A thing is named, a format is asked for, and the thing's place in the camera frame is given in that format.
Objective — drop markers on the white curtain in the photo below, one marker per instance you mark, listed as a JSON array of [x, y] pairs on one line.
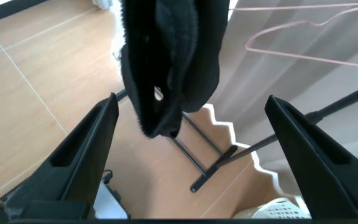
[[102, 3]]

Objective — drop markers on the black shorts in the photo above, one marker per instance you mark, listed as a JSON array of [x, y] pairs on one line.
[[172, 62]]

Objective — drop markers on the white laundry basket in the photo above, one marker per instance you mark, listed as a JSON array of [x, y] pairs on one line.
[[278, 211]]

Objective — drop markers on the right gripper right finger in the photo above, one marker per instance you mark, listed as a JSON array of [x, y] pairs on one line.
[[322, 186]]

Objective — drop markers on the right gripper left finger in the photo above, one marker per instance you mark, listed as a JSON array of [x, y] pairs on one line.
[[73, 174]]

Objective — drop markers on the beige curtain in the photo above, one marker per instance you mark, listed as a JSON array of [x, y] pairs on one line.
[[291, 87]]

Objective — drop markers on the pink clothes hanger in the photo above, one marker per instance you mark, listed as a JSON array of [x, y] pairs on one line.
[[322, 59]]

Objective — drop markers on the black clothes rack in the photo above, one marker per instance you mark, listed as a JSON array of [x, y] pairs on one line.
[[213, 169]]

